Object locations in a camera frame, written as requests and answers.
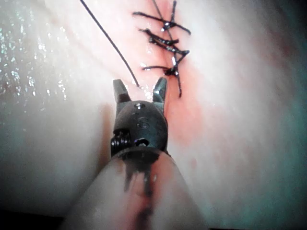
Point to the right arm needle driver jaw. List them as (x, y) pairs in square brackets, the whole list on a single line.
[(159, 92), (120, 91)]

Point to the right arm needle driver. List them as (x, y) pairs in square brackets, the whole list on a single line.
[(141, 124)]

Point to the dark right arm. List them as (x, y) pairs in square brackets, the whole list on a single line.
[(110, 191)]

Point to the black stitching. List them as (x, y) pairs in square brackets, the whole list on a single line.
[(168, 48)]

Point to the black thread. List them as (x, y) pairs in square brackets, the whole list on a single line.
[(109, 38)]

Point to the tissue pad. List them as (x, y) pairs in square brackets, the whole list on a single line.
[(227, 119)]

